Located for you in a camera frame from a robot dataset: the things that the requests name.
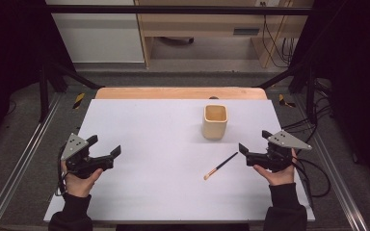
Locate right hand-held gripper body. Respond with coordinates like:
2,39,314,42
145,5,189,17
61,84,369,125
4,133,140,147
246,129,313,173

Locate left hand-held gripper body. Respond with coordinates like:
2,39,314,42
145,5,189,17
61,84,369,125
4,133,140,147
60,132,115,180

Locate black handled makeup brush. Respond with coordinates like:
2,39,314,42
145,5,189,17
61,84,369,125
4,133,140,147
203,151,240,182

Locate square wooden holder cup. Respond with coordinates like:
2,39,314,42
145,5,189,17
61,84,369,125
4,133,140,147
202,103,229,141

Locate person's right hand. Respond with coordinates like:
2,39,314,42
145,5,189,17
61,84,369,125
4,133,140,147
252,147,299,188

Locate person's left hand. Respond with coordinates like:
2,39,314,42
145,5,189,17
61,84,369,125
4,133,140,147
60,159,104,198

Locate yellow black tape piece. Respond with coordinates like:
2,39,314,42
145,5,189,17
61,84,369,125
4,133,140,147
72,91,87,111
277,93,297,109

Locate wooden table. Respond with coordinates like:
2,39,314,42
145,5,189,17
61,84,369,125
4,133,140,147
94,86,268,101

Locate black curtain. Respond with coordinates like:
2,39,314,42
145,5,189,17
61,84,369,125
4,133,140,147
290,0,370,196
0,0,75,155

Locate grey label on desk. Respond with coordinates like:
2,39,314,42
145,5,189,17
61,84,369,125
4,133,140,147
232,27,261,37

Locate white cabinet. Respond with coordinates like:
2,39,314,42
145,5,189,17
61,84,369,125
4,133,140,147
44,0,145,64

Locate dark object under desk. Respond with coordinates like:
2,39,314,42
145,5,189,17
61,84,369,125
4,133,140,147
158,36,196,46

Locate light wooden desk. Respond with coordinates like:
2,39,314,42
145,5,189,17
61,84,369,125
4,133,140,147
134,0,315,69

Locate black metal crossbar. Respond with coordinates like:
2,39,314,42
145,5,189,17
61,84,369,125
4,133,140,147
43,4,313,16

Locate black cables on floor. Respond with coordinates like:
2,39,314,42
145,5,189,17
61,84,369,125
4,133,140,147
280,78,333,145

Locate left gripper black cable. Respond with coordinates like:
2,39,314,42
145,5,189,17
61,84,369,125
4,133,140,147
55,143,69,197

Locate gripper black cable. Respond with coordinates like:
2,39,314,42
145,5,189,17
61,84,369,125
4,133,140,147
289,148,332,198
55,143,69,197

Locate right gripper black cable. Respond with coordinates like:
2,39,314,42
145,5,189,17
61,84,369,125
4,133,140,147
289,148,332,198

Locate black metal frame stand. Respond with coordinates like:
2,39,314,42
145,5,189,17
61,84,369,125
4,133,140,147
255,59,319,125
38,59,105,123

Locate aluminium floor rail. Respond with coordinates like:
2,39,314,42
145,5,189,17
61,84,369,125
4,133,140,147
0,91,64,231
292,93,370,231

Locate black cables under desk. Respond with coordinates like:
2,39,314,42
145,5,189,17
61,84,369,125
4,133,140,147
260,1,300,69

